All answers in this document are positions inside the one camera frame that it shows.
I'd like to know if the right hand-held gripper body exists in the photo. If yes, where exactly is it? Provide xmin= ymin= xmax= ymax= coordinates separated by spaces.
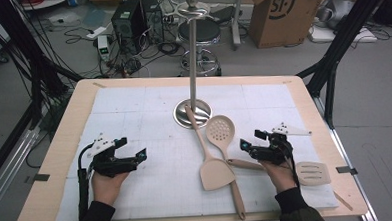
xmin=248 ymin=120 xmax=314 ymax=167

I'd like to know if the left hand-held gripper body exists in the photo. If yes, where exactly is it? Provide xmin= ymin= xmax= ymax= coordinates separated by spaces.
xmin=85 ymin=131 xmax=141 ymax=179

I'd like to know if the beige perforated skimmer spoon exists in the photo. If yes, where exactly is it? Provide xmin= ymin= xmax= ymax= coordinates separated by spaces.
xmin=204 ymin=113 xmax=248 ymax=221

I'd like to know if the beige solid spatula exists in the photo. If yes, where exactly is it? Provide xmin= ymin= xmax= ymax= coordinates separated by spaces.
xmin=184 ymin=103 xmax=238 ymax=193

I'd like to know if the beige slotted spatula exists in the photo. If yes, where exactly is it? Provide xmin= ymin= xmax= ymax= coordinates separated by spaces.
xmin=226 ymin=154 xmax=332 ymax=190

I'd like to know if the metal utensil stand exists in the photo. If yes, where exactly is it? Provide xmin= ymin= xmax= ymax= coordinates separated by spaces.
xmin=168 ymin=0 xmax=216 ymax=130

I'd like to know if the person's left hand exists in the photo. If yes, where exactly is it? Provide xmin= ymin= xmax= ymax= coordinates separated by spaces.
xmin=91 ymin=168 xmax=132 ymax=208

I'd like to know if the person's right hand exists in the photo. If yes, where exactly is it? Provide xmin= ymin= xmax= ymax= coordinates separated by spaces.
xmin=259 ymin=158 xmax=299 ymax=195

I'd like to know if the white grid mat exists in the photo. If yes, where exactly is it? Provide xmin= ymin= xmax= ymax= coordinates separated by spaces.
xmin=49 ymin=76 xmax=340 ymax=221

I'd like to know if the black tape strip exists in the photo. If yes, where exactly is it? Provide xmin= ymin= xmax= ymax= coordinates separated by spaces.
xmin=24 ymin=172 xmax=51 ymax=185
xmin=336 ymin=164 xmax=359 ymax=176

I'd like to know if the white device with green display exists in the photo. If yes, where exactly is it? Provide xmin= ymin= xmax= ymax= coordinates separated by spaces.
xmin=97 ymin=34 xmax=112 ymax=63

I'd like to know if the white power strip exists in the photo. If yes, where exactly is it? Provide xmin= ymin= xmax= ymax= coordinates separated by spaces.
xmin=85 ymin=25 xmax=109 ymax=41

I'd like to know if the brown cardboard box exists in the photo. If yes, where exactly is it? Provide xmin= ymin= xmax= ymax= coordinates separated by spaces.
xmin=246 ymin=0 xmax=329 ymax=50

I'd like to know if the white metal stand pole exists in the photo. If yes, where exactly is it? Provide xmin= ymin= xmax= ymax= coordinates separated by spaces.
xmin=229 ymin=0 xmax=249 ymax=51

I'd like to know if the large black computer tower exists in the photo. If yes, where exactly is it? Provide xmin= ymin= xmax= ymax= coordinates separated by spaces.
xmin=109 ymin=0 xmax=148 ymax=56

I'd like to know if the black round stool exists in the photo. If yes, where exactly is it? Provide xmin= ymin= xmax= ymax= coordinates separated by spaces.
xmin=177 ymin=18 xmax=224 ymax=79

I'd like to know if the white flat board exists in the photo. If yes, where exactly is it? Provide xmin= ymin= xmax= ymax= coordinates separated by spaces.
xmin=308 ymin=21 xmax=379 ymax=46

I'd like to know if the slim black computer tower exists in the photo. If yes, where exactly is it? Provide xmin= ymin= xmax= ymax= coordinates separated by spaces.
xmin=141 ymin=0 xmax=165 ymax=46

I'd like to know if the grey bag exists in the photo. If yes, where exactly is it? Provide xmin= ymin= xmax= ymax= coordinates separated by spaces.
xmin=314 ymin=0 xmax=359 ymax=31

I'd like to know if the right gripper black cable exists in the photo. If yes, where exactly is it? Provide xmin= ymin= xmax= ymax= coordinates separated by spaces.
xmin=284 ymin=152 xmax=301 ymax=190

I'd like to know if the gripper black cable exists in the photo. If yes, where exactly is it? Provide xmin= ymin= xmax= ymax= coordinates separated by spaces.
xmin=284 ymin=152 xmax=301 ymax=190
xmin=74 ymin=143 xmax=100 ymax=221

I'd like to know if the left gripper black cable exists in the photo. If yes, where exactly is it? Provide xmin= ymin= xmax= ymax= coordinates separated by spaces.
xmin=74 ymin=143 xmax=100 ymax=221

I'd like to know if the aluminium rail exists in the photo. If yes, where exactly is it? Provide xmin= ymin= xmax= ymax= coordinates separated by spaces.
xmin=312 ymin=94 xmax=380 ymax=221
xmin=0 ymin=125 xmax=44 ymax=218

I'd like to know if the coil of black cable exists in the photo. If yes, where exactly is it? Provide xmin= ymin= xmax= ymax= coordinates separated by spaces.
xmin=156 ymin=40 xmax=182 ymax=57

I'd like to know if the black frame post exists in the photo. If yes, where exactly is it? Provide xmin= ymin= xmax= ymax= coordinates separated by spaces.
xmin=292 ymin=0 xmax=392 ymax=131

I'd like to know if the black frame with cables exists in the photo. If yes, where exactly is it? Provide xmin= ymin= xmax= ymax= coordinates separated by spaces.
xmin=0 ymin=0 xmax=86 ymax=132

